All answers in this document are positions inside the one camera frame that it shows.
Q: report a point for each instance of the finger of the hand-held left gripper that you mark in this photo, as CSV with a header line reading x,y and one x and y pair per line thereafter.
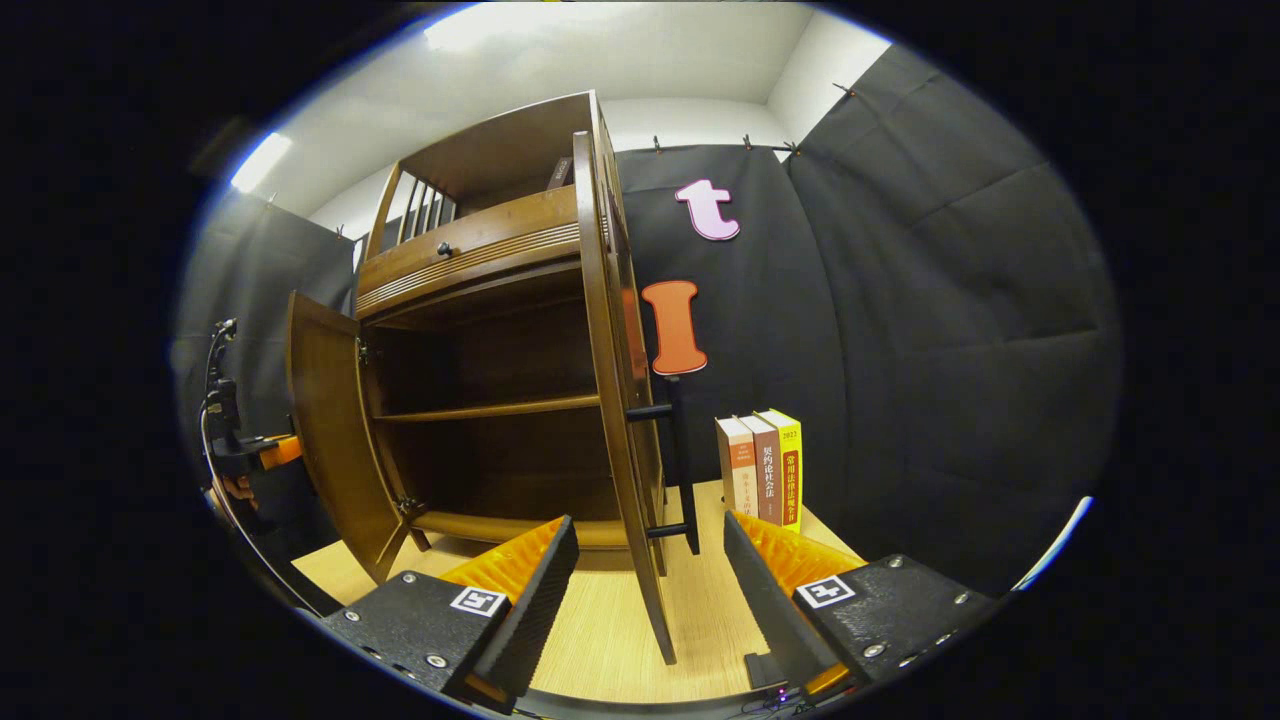
x,y
283,453

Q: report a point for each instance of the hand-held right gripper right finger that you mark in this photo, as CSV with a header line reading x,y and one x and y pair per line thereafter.
x,y
765,600

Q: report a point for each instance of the wooden cabinet door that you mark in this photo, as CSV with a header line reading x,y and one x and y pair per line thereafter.
x,y
330,430
600,350

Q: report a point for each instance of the ceiling light panel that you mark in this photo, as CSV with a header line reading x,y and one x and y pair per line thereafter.
x,y
262,162

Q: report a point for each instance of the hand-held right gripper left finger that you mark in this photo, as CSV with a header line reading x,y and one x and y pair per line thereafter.
x,y
535,610

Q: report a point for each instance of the brown-spined book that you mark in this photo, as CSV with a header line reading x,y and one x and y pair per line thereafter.
x,y
768,475

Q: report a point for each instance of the black backdrop cloth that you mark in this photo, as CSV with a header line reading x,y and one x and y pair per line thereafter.
x,y
950,350

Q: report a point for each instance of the wooden double-door shoe cabinet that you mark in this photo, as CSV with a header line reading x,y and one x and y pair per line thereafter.
x,y
480,160

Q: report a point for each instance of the yellow book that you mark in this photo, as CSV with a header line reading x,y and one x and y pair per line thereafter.
x,y
790,470

